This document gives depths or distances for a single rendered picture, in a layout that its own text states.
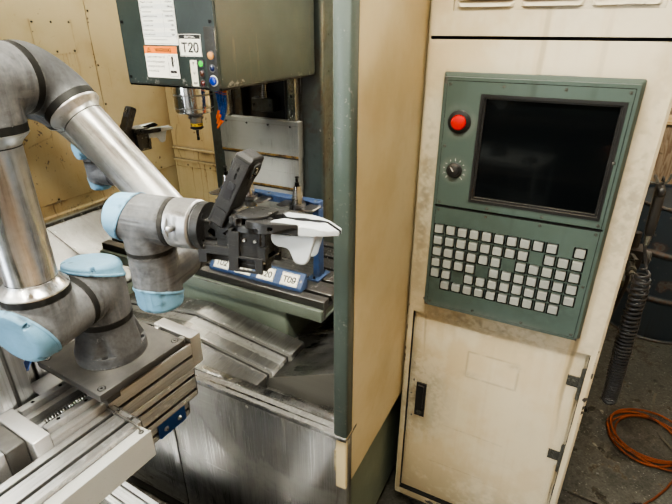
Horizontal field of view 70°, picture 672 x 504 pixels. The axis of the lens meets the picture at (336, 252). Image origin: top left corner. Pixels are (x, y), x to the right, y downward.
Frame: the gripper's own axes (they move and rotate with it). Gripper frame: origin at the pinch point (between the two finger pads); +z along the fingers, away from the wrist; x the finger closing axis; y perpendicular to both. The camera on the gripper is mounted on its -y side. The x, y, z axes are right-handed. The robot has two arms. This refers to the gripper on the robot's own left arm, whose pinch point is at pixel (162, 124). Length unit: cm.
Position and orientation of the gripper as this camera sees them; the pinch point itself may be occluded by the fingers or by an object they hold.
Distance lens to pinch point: 207.4
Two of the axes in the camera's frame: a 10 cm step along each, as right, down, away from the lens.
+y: 0.2, 8.9, 4.5
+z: 6.2, -3.7, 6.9
